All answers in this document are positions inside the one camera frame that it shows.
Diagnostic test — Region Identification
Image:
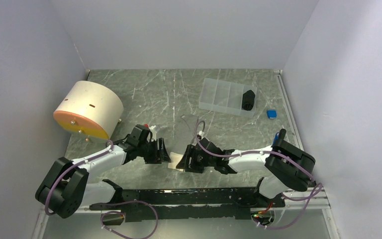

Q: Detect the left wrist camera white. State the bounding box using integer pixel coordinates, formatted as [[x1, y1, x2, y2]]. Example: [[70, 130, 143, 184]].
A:
[[144, 124, 161, 141]]

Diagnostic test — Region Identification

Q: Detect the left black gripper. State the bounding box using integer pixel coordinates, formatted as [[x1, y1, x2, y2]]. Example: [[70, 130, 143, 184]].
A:
[[137, 137, 171, 164]]

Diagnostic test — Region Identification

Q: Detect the blue small block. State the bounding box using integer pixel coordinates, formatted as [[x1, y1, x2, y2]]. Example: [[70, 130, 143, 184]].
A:
[[266, 110, 277, 119]]

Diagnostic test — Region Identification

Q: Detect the cream cylindrical drum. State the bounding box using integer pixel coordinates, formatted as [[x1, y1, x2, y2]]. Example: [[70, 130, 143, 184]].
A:
[[53, 81, 124, 140]]

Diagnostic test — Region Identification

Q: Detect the black striped underwear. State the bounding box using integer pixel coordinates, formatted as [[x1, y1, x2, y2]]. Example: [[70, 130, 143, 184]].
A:
[[241, 90, 256, 111]]

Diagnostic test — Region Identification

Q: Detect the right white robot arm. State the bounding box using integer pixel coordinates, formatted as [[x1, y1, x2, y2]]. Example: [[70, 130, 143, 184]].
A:
[[175, 128, 316, 207]]

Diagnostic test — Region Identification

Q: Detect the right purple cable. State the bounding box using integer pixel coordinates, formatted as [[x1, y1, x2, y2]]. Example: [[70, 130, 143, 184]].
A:
[[194, 119, 323, 231]]

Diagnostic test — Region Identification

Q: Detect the clear plastic organizer box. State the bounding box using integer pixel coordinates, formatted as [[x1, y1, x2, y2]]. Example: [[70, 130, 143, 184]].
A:
[[198, 78, 258, 118]]

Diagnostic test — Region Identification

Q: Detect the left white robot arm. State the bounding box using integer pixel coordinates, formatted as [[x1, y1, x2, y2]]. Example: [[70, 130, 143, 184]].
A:
[[35, 124, 171, 219]]

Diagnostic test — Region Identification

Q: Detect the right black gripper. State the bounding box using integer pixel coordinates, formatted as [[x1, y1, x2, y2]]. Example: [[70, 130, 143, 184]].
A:
[[177, 144, 215, 173]]

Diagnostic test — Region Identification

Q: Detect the grey underwear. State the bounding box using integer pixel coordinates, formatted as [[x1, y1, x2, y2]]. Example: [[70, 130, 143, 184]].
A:
[[168, 114, 200, 172]]

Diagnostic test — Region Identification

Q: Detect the blue battery pack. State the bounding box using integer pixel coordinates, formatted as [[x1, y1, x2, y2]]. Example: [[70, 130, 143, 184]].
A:
[[272, 132, 280, 144]]

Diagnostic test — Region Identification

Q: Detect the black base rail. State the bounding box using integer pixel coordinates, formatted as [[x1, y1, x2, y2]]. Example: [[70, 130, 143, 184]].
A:
[[89, 187, 285, 222]]

